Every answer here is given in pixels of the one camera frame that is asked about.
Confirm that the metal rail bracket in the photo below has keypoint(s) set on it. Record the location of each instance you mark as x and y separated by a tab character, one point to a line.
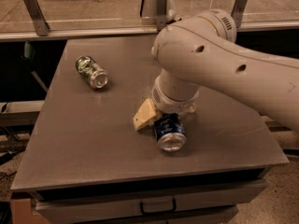
161	14
237	12
37	17

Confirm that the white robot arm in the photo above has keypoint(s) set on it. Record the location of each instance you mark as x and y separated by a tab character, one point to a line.
201	51

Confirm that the black drawer handle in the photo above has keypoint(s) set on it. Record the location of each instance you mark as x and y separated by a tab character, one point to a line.
158	207

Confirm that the blue pepsi can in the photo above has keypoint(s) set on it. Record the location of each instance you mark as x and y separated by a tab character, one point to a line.
170	134

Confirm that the horizontal aluminium rail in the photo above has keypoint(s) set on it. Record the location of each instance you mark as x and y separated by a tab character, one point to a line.
254	26

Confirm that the left metal rail bracket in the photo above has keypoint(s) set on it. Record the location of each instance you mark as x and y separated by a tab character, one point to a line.
37	17

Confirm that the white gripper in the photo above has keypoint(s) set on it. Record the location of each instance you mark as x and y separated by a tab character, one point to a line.
170	103

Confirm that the green soda can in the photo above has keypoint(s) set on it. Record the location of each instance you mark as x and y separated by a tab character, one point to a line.
93	73

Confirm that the right metal rail bracket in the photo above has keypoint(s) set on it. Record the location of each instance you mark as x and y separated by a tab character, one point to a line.
237	12

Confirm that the middle metal rail bracket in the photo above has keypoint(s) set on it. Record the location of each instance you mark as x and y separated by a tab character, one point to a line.
161	14

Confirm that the grey cabinet drawer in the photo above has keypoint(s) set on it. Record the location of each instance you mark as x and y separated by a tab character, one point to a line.
211	204

